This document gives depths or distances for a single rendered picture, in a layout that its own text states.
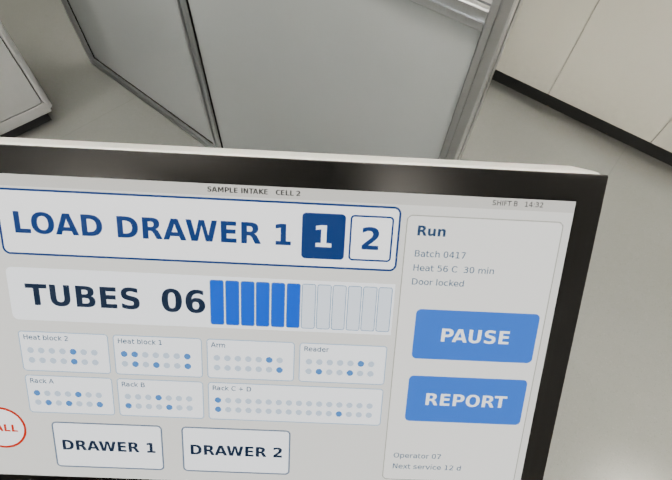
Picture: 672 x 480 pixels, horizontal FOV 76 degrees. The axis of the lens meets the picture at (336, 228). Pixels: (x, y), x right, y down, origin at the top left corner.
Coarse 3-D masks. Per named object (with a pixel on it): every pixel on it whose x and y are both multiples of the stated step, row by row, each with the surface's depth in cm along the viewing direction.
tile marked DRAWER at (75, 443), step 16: (64, 432) 37; (80, 432) 37; (96, 432) 37; (112, 432) 37; (128, 432) 37; (144, 432) 37; (160, 432) 37; (64, 448) 37; (80, 448) 37; (96, 448) 37; (112, 448) 37; (128, 448) 37; (144, 448) 37; (160, 448) 37; (64, 464) 38; (80, 464) 38; (96, 464) 38; (112, 464) 38; (128, 464) 38; (144, 464) 38; (160, 464) 38
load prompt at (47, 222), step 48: (0, 192) 31; (48, 192) 31; (96, 192) 31; (48, 240) 32; (96, 240) 32; (144, 240) 32; (192, 240) 32; (240, 240) 32; (288, 240) 32; (336, 240) 32; (384, 240) 32
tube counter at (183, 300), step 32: (160, 288) 33; (192, 288) 33; (224, 288) 33; (256, 288) 33; (288, 288) 33; (320, 288) 33; (352, 288) 33; (384, 288) 34; (160, 320) 34; (192, 320) 34; (224, 320) 34; (256, 320) 34; (288, 320) 34; (320, 320) 34; (352, 320) 34; (384, 320) 34
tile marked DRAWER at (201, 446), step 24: (192, 432) 37; (216, 432) 37; (240, 432) 37; (264, 432) 37; (288, 432) 37; (192, 456) 38; (216, 456) 38; (240, 456) 38; (264, 456) 38; (288, 456) 38
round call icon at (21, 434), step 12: (0, 408) 36; (12, 408) 36; (24, 408) 36; (0, 420) 36; (12, 420) 36; (24, 420) 36; (0, 432) 37; (12, 432) 37; (24, 432) 37; (0, 444) 37; (12, 444) 37; (24, 444) 37
